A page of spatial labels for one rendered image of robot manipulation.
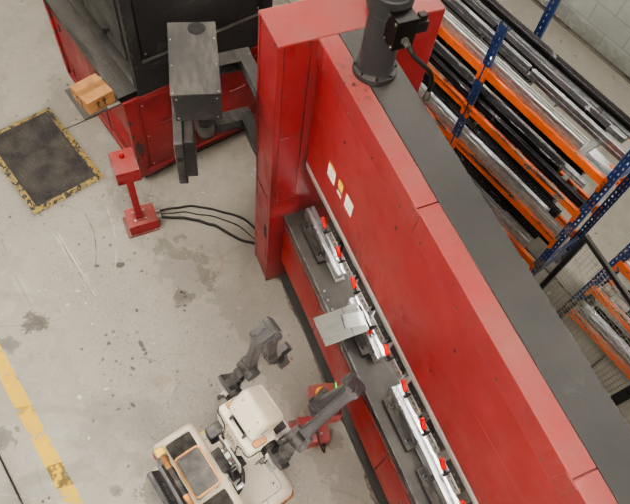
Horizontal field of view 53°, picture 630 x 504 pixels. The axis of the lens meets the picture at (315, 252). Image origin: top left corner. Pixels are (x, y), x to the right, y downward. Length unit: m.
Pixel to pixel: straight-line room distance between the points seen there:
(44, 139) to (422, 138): 3.75
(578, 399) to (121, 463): 2.99
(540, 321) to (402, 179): 0.73
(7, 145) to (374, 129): 3.75
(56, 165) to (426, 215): 3.70
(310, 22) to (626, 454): 2.13
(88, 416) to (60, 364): 0.43
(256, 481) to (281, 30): 2.57
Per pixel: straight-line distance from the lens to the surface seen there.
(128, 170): 4.37
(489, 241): 2.44
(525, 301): 2.37
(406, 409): 3.51
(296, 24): 3.00
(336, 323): 3.57
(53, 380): 4.67
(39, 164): 5.55
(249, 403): 2.99
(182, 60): 3.33
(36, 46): 6.46
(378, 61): 2.71
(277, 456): 3.10
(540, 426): 2.23
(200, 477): 3.42
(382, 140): 2.59
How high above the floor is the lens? 4.27
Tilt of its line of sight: 61 degrees down
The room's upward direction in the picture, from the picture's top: 11 degrees clockwise
